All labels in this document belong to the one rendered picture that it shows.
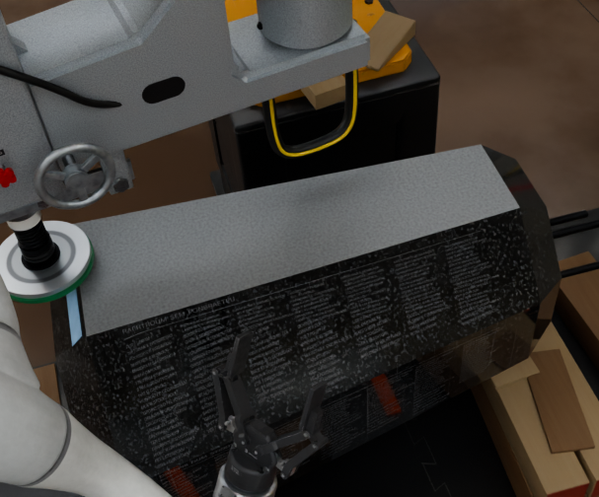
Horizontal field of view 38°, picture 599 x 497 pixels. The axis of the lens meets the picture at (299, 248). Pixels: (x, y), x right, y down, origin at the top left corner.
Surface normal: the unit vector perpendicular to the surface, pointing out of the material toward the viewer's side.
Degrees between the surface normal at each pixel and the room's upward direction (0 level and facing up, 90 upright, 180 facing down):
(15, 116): 90
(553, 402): 0
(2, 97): 90
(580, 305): 0
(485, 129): 0
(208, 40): 90
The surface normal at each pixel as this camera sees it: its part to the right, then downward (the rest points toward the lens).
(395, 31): -0.18, -0.52
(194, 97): 0.42, 0.66
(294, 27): -0.20, 0.75
